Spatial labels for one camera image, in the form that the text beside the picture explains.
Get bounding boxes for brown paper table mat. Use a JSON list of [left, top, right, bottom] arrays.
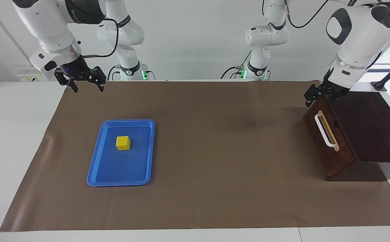
[[0, 80, 390, 232]]

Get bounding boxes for white wall socket box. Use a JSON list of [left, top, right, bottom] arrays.
[[16, 67, 47, 82]]

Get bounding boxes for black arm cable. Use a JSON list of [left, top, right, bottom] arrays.
[[81, 17, 119, 59], [284, 0, 390, 29]]

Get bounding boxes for black right arm base cables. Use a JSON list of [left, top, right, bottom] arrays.
[[107, 65, 156, 81]]

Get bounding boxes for black left arm base cables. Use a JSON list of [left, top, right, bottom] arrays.
[[220, 50, 253, 80]]

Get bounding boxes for dark wooden drawer cabinet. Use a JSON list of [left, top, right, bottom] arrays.
[[303, 91, 390, 182]]

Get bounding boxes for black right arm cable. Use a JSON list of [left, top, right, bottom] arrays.
[[81, 17, 119, 59]]

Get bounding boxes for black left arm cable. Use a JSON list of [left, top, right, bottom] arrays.
[[284, 0, 390, 29]]

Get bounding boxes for white drawer handle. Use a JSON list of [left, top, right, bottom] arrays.
[[315, 114, 338, 149]]

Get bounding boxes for wooden drawer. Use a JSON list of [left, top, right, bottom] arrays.
[[303, 96, 356, 179]]

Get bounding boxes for black arm base cables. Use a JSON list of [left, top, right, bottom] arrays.
[[107, 65, 156, 81], [220, 50, 253, 80]]

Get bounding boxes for yellow cube block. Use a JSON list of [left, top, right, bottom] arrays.
[[116, 135, 131, 151]]

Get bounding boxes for blue plastic tray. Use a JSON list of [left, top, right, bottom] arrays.
[[87, 119, 156, 187]]

